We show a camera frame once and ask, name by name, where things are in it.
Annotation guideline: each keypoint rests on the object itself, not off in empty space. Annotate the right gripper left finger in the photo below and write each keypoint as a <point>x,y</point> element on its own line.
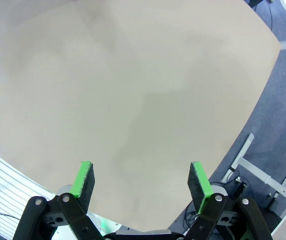
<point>78,215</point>

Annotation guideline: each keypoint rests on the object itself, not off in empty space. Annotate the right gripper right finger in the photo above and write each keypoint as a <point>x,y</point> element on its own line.
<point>208,217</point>

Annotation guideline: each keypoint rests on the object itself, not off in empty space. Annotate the white ribbed panel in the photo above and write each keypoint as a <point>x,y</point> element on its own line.
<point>5,180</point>

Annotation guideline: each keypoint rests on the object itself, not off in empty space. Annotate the grey metal leg frame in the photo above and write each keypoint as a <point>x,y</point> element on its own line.
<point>253,170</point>

